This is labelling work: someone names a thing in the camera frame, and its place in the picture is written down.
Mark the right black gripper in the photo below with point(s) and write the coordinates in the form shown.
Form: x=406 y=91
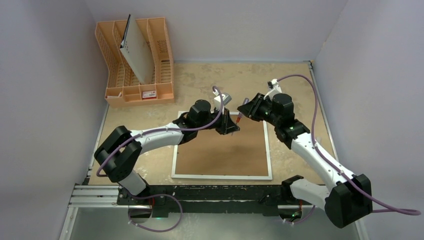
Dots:
x=253 y=109

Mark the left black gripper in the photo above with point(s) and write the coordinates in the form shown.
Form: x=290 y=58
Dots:
x=227 y=126

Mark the white picture frame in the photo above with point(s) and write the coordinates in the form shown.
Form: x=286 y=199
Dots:
x=244 y=155

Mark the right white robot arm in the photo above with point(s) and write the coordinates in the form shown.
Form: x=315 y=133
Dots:
x=341 y=194

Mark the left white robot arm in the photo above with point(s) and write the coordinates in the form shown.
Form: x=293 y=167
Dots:
x=118 y=154

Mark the small red white box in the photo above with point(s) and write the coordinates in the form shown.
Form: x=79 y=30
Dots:
x=149 y=95

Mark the orange plastic file organizer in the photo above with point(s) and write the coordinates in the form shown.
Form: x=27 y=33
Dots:
x=123 y=88

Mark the white board in organizer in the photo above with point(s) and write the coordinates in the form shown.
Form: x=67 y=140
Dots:
x=136 y=52

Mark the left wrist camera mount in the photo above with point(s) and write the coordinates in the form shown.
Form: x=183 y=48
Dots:
x=221 y=100

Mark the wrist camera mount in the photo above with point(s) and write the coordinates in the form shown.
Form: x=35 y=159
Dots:
x=221 y=100
x=273 y=88

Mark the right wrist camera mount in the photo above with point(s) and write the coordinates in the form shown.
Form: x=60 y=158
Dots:
x=273 y=88

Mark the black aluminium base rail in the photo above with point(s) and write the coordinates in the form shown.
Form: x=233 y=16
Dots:
x=267 y=200

